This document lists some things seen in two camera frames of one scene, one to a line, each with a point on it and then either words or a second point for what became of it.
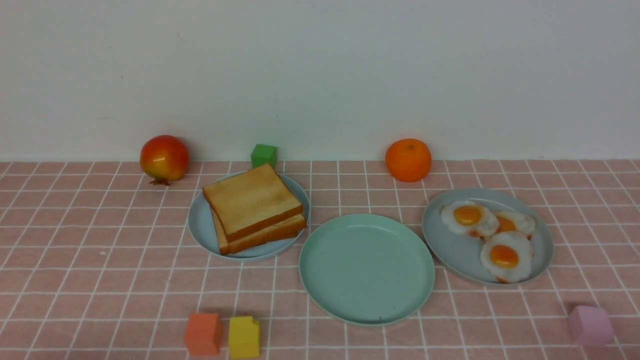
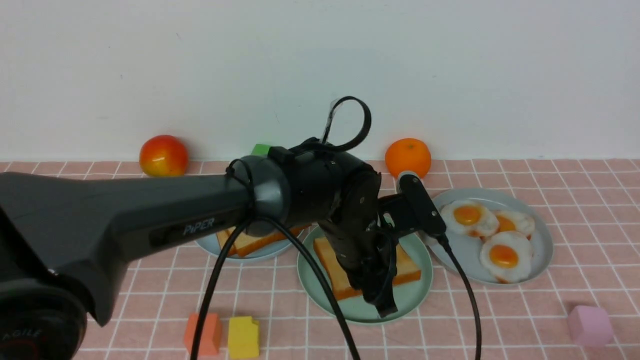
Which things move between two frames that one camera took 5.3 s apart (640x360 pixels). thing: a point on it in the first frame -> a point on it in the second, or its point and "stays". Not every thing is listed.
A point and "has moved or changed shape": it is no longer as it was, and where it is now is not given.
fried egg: (466, 216) stays
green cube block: (262, 154) stays
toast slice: (285, 228) stays
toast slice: (251, 200) has moved or changed shape
